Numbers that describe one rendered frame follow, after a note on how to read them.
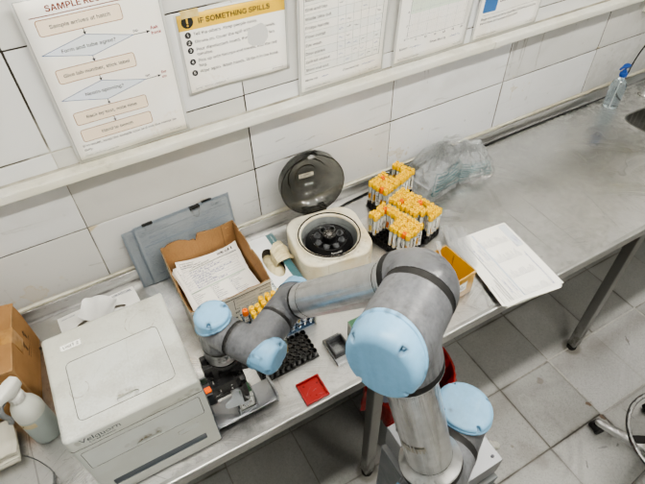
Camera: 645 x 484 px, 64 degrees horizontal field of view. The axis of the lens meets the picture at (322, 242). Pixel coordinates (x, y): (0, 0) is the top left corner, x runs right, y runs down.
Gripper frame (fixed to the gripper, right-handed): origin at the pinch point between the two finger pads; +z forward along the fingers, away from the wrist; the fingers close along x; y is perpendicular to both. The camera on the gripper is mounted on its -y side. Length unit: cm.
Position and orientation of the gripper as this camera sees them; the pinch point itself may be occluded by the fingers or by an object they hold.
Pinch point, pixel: (243, 392)
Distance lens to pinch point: 135.7
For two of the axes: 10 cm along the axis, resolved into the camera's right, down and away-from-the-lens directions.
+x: 4.9, 6.2, -6.1
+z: 0.2, 6.9, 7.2
